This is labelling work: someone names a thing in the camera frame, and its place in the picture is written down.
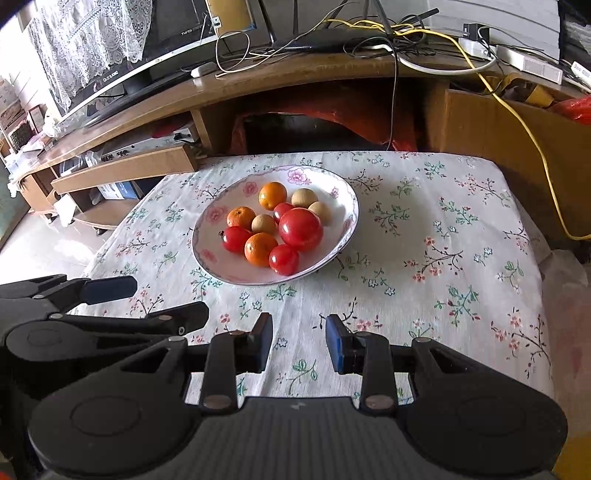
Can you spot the wooden television cabinet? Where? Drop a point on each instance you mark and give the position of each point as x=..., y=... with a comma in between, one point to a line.
x=277, y=87

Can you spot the small brown longan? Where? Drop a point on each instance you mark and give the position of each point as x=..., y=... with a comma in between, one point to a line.
x=263, y=224

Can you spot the rough orange mandarin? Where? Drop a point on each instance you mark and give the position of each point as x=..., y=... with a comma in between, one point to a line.
x=260, y=249

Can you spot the smooth orange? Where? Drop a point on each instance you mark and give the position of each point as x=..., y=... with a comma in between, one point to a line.
x=272, y=194

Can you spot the floral tablecloth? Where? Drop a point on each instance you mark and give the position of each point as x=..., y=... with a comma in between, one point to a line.
x=438, y=230

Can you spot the black television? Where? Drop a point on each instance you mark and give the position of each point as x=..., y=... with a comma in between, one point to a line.
x=180, y=27

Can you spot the black metal shelf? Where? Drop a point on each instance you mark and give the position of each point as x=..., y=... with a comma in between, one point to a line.
x=575, y=27

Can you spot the white floral plate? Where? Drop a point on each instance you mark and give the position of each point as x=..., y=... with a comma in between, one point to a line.
x=340, y=230

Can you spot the clear plastic container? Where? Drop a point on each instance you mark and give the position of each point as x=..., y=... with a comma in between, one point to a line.
x=78, y=165

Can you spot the blue and white box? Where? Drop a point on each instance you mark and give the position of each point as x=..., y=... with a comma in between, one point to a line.
x=117, y=190

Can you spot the silver media player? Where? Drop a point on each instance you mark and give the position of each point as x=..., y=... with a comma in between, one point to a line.
x=147, y=150

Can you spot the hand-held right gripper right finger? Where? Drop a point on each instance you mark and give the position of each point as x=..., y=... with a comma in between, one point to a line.
x=337, y=341

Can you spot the orange mandarin with stem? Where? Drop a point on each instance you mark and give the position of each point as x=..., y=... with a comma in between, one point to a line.
x=240, y=218

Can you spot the large brown longan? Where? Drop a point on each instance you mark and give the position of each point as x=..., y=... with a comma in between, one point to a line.
x=302, y=197

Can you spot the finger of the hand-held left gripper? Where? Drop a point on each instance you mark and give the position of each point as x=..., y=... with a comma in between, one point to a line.
x=111, y=290
x=184, y=314

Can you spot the black power adapter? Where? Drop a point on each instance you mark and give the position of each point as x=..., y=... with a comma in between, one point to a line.
x=472, y=30

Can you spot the medium brown longan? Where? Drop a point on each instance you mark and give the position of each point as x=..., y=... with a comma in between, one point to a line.
x=322, y=212

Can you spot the large red tomato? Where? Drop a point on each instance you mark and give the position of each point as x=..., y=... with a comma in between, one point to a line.
x=300, y=229

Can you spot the tan board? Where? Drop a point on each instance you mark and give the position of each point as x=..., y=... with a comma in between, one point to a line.
x=231, y=14

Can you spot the white box device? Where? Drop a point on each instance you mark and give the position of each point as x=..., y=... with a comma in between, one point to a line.
x=531, y=64

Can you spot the white labelled box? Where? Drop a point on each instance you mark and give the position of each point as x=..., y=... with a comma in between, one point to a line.
x=582, y=74

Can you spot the white lace cover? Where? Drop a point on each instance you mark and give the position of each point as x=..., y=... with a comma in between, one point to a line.
x=83, y=41

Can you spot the white foam boards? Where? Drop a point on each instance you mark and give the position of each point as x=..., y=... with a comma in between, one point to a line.
x=508, y=18

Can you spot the white power strip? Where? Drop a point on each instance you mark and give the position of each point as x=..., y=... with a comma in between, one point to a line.
x=475, y=47

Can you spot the black router with antennas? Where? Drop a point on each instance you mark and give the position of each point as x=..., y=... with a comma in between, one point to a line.
x=332, y=41

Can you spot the red plastic bag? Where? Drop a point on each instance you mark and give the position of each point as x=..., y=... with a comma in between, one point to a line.
x=575, y=110

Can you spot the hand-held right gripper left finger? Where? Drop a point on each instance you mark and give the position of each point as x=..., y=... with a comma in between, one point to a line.
x=263, y=341

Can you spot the brown paper packet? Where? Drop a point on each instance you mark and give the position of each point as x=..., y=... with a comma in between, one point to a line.
x=526, y=92

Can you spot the white paper sheet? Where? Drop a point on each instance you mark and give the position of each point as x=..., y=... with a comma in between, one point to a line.
x=67, y=210

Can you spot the small red tomato with calyx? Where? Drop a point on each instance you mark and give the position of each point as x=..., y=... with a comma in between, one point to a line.
x=235, y=239

